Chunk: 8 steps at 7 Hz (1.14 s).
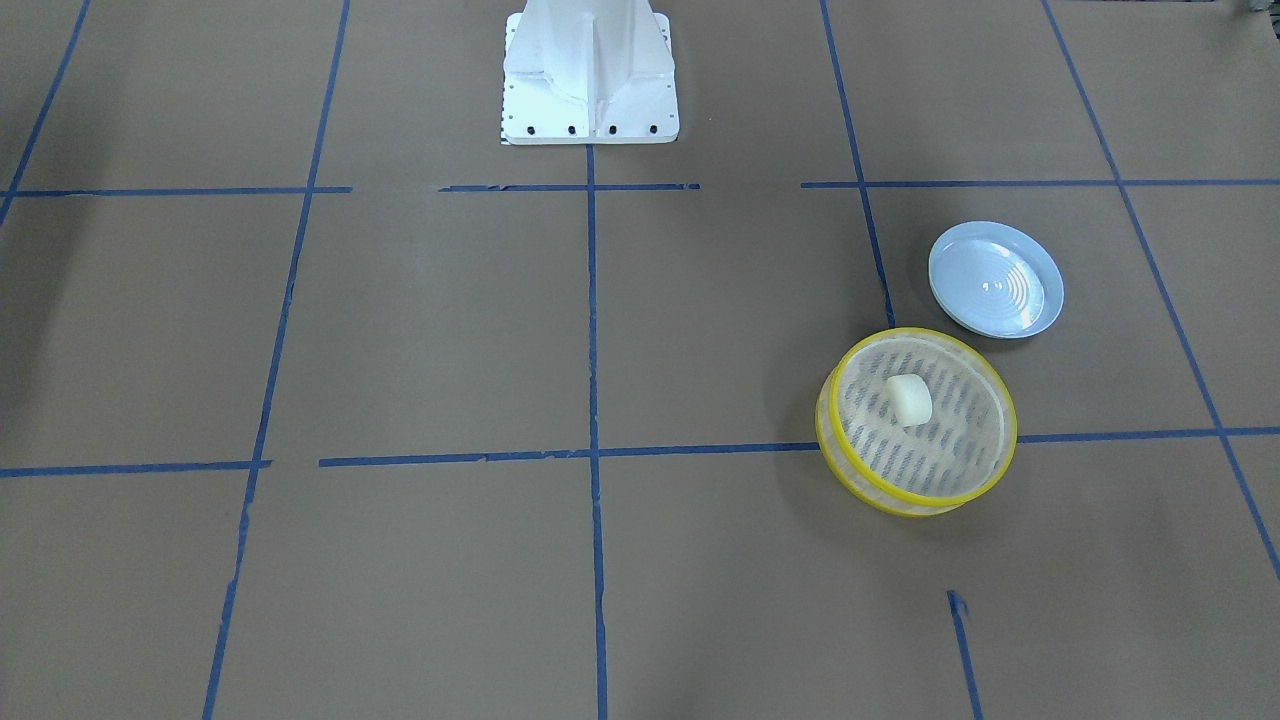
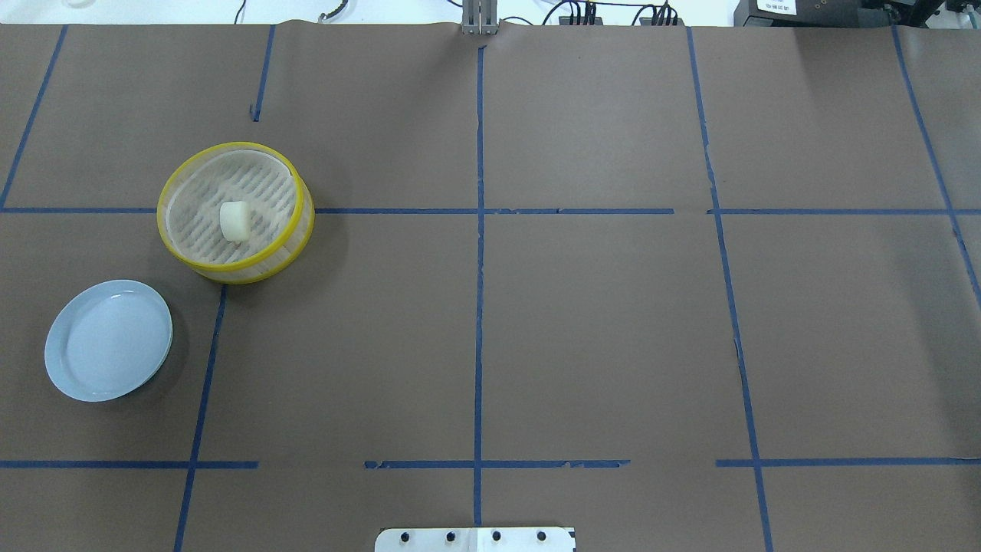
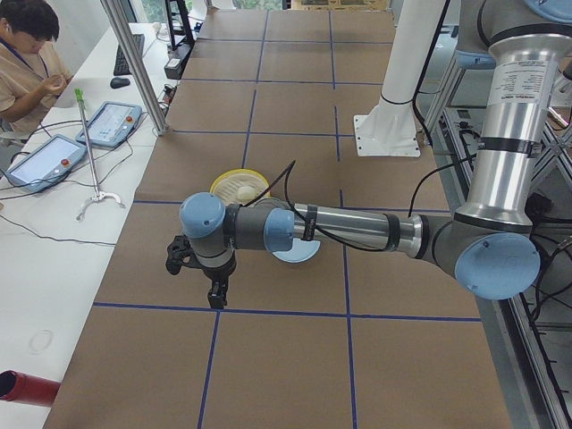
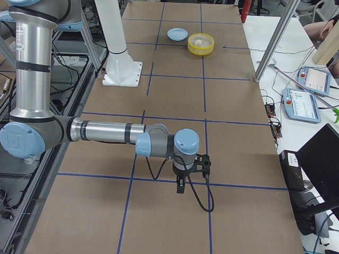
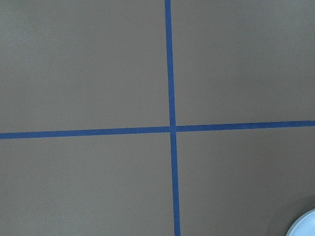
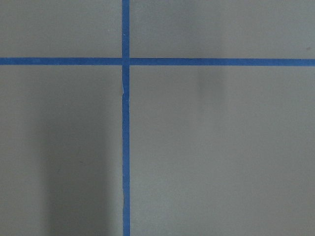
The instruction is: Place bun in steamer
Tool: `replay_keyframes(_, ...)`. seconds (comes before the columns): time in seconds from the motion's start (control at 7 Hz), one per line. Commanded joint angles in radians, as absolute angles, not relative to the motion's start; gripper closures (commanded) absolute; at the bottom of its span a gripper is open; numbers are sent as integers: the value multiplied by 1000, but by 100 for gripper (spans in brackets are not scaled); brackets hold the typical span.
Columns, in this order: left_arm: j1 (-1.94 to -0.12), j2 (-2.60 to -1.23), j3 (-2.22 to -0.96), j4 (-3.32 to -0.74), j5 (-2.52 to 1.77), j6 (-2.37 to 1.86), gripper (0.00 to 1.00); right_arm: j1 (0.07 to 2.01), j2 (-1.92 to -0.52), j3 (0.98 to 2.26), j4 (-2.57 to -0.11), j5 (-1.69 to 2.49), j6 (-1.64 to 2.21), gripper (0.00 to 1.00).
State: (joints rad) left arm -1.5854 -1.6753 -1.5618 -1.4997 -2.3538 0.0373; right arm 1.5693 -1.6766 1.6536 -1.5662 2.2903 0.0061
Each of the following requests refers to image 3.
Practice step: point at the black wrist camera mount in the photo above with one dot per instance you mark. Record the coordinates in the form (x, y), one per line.
(180, 254)

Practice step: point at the far teach pendant tablet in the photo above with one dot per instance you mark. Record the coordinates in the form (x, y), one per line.
(112, 123)

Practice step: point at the teach pendant tablet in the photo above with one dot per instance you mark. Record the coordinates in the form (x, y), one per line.
(47, 165)
(112, 123)

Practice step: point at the red cylinder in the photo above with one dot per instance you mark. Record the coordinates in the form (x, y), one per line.
(28, 389)

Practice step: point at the seated person beige shirt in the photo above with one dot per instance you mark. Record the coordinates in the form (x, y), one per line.
(33, 74)

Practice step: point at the white steamed bun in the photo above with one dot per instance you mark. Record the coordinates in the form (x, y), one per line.
(246, 193)

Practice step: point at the near teach pendant tablet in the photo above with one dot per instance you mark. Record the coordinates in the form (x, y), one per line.
(47, 165)

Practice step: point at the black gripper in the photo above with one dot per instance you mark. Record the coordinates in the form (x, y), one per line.
(218, 272)

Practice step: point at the black desktop computer box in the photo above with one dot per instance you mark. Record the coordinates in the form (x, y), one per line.
(177, 60)

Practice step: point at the aluminium side frame rail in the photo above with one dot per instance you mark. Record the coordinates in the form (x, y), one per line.
(530, 334)

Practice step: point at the light blue plate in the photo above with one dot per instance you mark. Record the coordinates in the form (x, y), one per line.
(300, 252)

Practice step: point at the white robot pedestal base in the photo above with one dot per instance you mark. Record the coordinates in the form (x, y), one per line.
(390, 129)

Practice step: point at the yellow bamboo steamer basket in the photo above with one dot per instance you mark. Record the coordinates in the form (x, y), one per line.
(225, 186)

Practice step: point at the aluminium frame post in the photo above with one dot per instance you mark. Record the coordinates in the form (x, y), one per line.
(121, 28)

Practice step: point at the metal reacher grabber stick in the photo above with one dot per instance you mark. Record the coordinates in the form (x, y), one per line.
(99, 195)

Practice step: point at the black computer mouse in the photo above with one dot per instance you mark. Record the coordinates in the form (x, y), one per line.
(119, 82)

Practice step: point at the orange black usb hub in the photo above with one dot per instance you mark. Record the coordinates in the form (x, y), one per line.
(169, 92)

